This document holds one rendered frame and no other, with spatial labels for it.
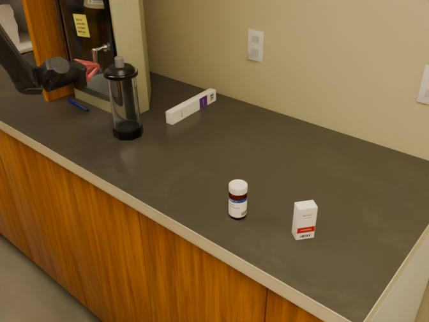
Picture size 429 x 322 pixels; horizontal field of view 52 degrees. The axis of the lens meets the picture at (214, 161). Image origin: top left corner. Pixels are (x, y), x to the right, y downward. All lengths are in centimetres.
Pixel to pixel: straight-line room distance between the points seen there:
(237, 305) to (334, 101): 77
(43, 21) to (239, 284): 120
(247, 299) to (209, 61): 104
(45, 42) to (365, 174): 124
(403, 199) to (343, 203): 16
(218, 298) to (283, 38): 90
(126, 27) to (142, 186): 57
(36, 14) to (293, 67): 95
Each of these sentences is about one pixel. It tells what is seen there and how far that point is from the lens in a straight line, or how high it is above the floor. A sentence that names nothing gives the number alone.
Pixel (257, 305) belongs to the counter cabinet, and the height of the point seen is 78.
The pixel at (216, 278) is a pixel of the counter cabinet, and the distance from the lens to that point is 119.
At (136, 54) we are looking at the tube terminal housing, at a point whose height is 116.
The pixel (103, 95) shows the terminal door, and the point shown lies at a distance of 169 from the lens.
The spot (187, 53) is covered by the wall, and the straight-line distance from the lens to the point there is 193.
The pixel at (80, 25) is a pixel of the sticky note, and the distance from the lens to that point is 167.
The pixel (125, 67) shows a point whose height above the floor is 118.
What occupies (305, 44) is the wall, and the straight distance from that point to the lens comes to 157.
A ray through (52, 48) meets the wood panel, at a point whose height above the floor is 114.
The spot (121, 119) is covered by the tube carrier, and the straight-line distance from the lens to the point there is 147.
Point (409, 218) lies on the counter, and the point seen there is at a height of 94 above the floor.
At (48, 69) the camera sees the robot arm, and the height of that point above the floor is 121.
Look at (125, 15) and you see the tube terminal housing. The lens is 155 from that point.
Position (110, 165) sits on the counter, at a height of 94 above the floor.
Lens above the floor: 165
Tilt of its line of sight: 32 degrees down
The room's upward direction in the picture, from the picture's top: 1 degrees counter-clockwise
